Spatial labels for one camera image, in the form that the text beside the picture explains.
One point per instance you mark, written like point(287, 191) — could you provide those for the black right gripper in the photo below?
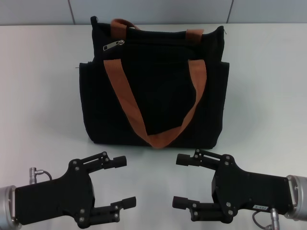
point(251, 191)

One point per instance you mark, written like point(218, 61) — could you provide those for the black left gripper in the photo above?
point(52, 196)

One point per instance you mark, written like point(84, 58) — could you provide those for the silver metal zipper pull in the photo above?
point(112, 45)

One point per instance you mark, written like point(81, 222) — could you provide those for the right robot arm silver white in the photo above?
point(299, 196)

